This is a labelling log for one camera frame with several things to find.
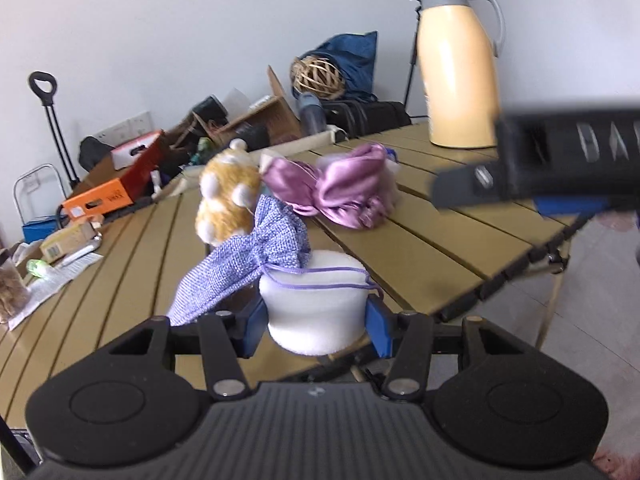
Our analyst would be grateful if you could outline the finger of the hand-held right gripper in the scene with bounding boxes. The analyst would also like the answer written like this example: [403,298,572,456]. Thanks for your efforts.
[432,162,512,209]
[532,197,612,217]

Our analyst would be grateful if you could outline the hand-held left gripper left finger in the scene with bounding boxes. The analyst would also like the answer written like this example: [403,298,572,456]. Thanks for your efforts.
[107,299,271,402]

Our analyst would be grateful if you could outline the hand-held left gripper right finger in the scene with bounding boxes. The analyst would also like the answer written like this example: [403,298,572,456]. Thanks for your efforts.
[364,294,506,404]

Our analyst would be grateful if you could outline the white round foam sponge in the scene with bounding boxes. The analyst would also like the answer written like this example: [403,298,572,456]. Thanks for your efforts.
[258,249,371,356]

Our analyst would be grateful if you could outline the pink satin bow scrunchie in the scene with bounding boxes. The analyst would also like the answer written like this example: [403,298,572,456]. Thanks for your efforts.
[260,142,401,231]

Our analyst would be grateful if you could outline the tan spotted plush toy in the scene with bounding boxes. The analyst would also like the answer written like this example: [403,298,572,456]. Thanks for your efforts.
[194,138,264,247]

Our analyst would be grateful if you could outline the tan folding camping table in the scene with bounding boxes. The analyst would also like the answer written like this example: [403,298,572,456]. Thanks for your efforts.
[0,120,592,436]

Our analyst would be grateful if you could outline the yellow thermos jug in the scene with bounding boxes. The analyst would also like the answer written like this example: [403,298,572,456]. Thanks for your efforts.
[407,0,506,150]

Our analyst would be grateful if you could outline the black suitcase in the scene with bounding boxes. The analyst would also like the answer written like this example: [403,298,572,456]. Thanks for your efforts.
[322,100,412,137]

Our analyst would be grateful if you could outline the black phone holder tripod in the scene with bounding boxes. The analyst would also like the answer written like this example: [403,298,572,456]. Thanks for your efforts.
[402,2,422,112]

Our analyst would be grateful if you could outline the dark blue cloth bag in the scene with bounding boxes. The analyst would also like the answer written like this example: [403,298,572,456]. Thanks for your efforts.
[299,30,379,104]

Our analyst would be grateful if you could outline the woven rattan ball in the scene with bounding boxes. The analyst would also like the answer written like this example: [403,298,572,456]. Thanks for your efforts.
[291,54,346,100]

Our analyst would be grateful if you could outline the orange cardboard box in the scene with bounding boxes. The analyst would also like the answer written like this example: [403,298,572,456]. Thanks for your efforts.
[60,129,166,221]

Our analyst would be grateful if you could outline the small yellow paper box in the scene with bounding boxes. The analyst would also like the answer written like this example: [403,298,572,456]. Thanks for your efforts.
[39,219,97,264]

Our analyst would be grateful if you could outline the brown open cardboard box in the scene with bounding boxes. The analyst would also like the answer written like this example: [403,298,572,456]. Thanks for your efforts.
[192,64,306,151]

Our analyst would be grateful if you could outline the white paper sheet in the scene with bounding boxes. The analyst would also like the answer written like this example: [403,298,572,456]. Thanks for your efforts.
[7,252,105,331]

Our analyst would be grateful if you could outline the blue box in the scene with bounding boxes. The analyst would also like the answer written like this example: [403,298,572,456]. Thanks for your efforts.
[22,214,64,247]

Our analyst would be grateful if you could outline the clear snack jar black lid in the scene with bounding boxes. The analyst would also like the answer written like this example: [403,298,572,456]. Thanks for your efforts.
[0,247,32,325]

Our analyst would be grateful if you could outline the white wall socket row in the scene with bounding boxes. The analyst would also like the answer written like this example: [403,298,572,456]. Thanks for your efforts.
[92,110,154,144]

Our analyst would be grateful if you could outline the grey metal tube frame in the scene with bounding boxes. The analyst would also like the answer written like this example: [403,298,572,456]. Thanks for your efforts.
[13,163,66,221]

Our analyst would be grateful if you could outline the black cart pull handle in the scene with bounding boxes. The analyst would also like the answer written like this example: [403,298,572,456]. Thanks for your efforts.
[28,71,81,191]

